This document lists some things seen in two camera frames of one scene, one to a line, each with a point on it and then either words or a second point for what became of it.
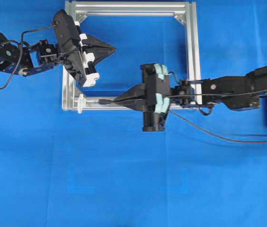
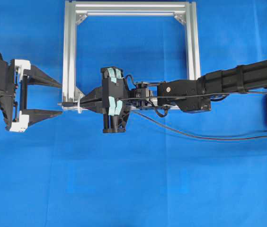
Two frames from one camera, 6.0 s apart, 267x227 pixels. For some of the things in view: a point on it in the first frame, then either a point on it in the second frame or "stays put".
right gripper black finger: (138, 90) → (97, 95)
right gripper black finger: (139, 105) → (98, 109)
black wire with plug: (105, 101) → (76, 104)
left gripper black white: (69, 42) → (4, 82)
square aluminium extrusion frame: (188, 11) stays put
